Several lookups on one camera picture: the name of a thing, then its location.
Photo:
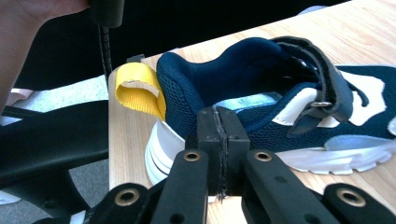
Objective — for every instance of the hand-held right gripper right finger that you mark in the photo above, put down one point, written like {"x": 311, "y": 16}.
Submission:
{"x": 264, "y": 186}

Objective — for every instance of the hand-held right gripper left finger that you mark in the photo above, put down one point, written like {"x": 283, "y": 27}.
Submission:
{"x": 186, "y": 186}

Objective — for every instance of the navy and white sneaker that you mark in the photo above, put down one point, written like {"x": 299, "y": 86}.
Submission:
{"x": 193, "y": 93}

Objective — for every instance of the pale pink object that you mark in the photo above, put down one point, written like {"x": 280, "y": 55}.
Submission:
{"x": 15, "y": 95}

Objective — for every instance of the black chair base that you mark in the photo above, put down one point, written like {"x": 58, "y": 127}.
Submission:
{"x": 46, "y": 140}

